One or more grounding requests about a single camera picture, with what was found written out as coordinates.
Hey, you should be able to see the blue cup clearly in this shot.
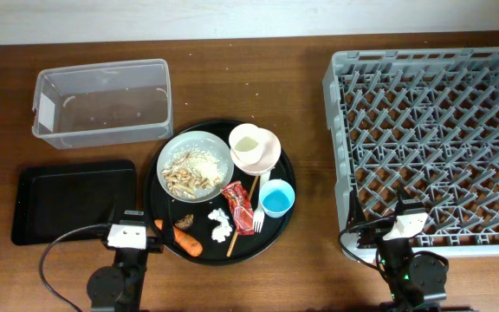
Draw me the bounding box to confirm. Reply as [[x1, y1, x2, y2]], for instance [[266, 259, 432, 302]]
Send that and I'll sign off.
[[258, 179, 295, 218]]

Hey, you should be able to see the white plastic fork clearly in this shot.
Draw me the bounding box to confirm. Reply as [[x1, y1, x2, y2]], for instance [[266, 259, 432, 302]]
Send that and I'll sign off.
[[253, 172, 270, 233]]

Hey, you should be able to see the orange carrot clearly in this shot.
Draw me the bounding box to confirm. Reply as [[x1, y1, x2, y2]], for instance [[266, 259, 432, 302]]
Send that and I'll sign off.
[[154, 219, 203, 257]]

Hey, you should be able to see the round black serving tray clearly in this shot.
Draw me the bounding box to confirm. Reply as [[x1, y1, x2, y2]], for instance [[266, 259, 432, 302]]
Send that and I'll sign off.
[[143, 119, 297, 266]]

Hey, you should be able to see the pile of rice and shells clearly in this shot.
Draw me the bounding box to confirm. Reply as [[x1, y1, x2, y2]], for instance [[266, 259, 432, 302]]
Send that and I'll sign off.
[[160, 148, 226, 199]]

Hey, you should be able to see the wooden chopstick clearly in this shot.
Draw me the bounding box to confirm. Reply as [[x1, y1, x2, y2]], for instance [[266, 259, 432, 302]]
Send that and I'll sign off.
[[222, 176, 259, 257]]

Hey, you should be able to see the white tissue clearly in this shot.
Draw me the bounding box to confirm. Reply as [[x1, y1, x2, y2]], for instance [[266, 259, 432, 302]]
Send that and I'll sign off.
[[208, 208, 233, 243]]

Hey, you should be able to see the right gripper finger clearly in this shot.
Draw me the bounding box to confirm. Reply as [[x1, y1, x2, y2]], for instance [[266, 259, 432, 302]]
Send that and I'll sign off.
[[347, 190, 366, 232], [395, 186, 413, 212]]

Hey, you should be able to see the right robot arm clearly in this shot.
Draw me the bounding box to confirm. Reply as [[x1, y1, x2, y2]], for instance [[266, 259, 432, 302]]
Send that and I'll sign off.
[[340, 188, 449, 311]]

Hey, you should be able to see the red snack wrapper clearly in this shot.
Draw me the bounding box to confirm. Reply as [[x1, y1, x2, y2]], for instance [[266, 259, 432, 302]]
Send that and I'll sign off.
[[222, 180, 255, 236]]

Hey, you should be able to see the cream cup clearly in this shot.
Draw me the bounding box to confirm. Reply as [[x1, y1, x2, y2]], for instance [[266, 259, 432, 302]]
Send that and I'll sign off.
[[229, 123, 264, 165]]

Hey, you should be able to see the pink bowl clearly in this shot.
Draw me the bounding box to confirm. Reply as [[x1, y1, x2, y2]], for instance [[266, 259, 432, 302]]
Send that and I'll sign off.
[[230, 128, 282, 176]]

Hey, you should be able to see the clear plastic bin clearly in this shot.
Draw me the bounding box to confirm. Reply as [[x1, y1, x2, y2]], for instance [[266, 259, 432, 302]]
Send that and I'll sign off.
[[32, 59, 173, 149]]

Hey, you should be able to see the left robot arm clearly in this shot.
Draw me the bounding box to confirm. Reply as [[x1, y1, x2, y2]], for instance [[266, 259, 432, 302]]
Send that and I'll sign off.
[[87, 203, 175, 311]]

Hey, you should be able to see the grey plate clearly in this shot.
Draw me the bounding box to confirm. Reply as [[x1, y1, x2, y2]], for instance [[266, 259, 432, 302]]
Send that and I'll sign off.
[[156, 131, 234, 204]]

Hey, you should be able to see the black rectangular tray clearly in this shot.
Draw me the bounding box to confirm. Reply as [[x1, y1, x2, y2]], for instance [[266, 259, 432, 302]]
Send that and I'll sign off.
[[11, 159, 137, 245]]

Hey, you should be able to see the grey dishwasher rack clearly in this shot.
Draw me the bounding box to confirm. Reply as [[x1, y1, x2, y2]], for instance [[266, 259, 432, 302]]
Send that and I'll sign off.
[[322, 47, 499, 257]]

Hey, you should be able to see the brown walnut shell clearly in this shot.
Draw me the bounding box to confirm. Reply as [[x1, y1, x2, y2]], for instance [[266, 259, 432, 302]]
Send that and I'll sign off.
[[175, 214, 194, 231]]

